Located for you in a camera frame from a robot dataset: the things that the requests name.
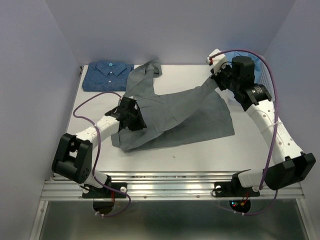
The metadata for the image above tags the white plastic basket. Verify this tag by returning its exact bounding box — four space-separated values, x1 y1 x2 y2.
252 55 275 101

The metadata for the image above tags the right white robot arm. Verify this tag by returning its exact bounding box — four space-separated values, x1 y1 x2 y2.
207 55 316 195

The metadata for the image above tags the aluminium mounting rail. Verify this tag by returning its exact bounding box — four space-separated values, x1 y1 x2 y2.
39 170 306 201

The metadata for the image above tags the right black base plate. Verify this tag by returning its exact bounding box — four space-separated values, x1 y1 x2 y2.
211 181 260 198

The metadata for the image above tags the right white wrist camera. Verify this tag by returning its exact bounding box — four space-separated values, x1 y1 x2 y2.
206 48 228 74

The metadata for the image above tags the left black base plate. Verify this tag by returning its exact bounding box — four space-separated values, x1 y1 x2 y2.
82 182 127 199

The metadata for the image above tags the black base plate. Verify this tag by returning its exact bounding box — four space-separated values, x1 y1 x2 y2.
211 181 260 198
82 182 127 199

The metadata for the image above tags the grey long sleeve shirt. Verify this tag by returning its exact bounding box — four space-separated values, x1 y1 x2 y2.
111 60 235 152

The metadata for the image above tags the crumpled light blue shirt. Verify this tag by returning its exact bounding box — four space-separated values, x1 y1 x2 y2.
219 49 263 106

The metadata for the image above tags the folded dark blue checked shirt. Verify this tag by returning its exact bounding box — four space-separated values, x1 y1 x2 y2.
82 60 134 92

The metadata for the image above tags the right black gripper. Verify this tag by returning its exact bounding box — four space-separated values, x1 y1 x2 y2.
210 61 240 93

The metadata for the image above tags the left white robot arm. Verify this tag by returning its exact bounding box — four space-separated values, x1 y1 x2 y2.
51 96 147 198

